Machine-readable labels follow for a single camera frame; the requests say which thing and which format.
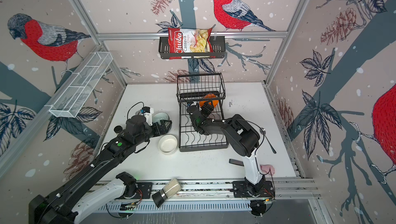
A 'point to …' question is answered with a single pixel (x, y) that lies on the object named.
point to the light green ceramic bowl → (160, 116)
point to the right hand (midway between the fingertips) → (207, 106)
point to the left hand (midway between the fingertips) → (165, 123)
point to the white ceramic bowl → (168, 144)
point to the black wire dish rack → (191, 89)
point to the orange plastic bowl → (214, 102)
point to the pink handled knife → (267, 168)
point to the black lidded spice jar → (118, 129)
